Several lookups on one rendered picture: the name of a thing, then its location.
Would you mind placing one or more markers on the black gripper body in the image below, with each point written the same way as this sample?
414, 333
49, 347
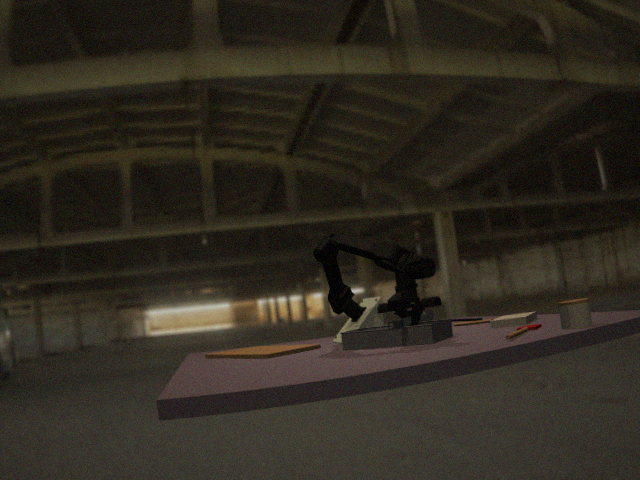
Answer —
418, 305

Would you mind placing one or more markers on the red spatula with wooden handle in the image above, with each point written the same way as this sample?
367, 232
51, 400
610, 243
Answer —
521, 330

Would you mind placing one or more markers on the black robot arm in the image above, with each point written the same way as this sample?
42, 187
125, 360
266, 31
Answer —
384, 254

